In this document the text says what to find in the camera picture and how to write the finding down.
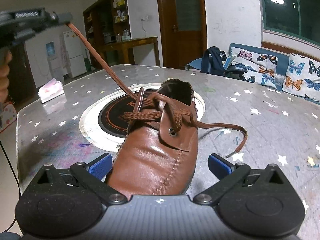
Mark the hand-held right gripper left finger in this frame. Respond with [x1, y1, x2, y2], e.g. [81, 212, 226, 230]
[37, 154, 127, 205]

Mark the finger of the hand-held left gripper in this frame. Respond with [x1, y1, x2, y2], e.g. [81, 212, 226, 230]
[46, 11, 73, 27]

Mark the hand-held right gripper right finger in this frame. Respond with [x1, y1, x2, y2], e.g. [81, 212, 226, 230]
[193, 152, 283, 205]

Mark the brown leather shoe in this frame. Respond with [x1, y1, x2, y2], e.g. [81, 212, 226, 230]
[105, 79, 199, 195]

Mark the person's left hand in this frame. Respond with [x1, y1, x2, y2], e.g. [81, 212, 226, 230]
[0, 51, 13, 103]

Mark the white fridge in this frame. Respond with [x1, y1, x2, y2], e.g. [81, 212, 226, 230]
[59, 29, 87, 79]

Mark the water dispenser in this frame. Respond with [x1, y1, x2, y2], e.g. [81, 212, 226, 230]
[46, 41, 64, 83]

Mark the dark wooden shelf cabinet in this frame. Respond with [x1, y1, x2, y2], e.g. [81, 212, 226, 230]
[83, 0, 130, 68]

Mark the round black induction hob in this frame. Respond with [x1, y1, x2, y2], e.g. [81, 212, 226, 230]
[79, 82, 206, 152]

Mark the green broom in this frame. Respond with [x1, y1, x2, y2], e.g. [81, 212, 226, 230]
[84, 50, 92, 72]

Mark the wooden side table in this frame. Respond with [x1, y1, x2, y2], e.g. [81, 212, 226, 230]
[97, 36, 160, 67]

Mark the pink tissue pack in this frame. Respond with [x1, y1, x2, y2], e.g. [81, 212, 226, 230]
[38, 78, 65, 103]

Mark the dotted white box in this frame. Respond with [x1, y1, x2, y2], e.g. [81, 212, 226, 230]
[0, 102, 17, 130]

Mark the dark blue backpack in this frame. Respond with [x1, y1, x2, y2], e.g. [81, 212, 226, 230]
[200, 46, 244, 78]

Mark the book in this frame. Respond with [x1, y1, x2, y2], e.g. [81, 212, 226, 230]
[224, 54, 237, 69]

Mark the long butterfly print cushion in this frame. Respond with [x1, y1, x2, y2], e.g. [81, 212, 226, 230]
[235, 50, 278, 89]

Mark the square butterfly print cushion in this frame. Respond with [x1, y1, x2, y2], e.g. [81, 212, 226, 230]
[282, 52, 320, 103]

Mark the brown wooden door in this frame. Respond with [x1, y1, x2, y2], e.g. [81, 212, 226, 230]
[155, 0, 208, 69]

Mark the green framed window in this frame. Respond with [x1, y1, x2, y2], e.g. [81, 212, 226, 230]
[259, 0, 320, 47]

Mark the black cable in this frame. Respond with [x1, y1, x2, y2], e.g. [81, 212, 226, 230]
[0, 140, 22, 232]

